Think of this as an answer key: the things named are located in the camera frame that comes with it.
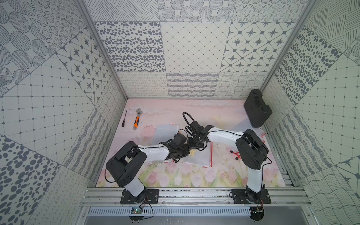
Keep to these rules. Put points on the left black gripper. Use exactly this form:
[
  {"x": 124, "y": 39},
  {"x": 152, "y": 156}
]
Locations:
[{"x": 184, "y": 149}]

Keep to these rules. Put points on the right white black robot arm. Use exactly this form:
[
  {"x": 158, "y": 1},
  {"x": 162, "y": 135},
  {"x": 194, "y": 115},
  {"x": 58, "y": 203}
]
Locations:
[{"x": 255, "y": 172}]

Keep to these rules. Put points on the dark slim screwdriver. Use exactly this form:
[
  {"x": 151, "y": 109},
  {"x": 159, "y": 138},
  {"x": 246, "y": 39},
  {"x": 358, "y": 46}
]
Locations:
[{"x": 124, "y": 119}]

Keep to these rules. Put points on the yellow microfiber cloth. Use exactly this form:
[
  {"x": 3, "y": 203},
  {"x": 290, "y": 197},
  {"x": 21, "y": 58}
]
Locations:
[{"x": 192, "y": 152}]

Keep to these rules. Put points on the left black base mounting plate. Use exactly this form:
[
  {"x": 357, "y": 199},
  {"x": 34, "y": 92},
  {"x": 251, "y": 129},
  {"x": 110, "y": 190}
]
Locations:
[{"x": 147, "y": 196}]

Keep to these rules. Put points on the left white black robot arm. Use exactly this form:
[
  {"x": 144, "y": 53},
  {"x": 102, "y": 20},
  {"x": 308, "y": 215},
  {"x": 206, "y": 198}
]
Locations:
[{"x": 125, "y": 164}]

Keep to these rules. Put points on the orange handled adjustable wrench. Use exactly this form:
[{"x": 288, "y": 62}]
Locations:
[{"x": 139, "y": 112}]

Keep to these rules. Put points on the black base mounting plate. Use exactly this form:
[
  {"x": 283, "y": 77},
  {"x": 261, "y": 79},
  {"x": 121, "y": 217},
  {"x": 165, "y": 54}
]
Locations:
[
  {"x": 247, "y": 196},
  {"x": 147, "y": 196}
]

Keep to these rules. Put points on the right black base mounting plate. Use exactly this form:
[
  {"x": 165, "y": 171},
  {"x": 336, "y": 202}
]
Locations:
[{"x": 247, "y": 196}]

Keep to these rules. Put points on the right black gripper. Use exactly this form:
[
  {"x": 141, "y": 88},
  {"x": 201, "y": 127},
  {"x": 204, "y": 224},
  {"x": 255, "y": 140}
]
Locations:
[{"x": 191, "y": 146}]

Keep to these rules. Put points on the clear mesh document bag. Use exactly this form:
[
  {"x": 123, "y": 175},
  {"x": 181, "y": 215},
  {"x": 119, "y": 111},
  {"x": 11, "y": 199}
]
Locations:
[
  {"x": 248, "y": 143},
  {"x": 202, "y": 158}
]

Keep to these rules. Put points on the aluminium mounting rail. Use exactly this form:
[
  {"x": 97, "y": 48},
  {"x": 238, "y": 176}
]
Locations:
[{"x": 219, "y": 196}]

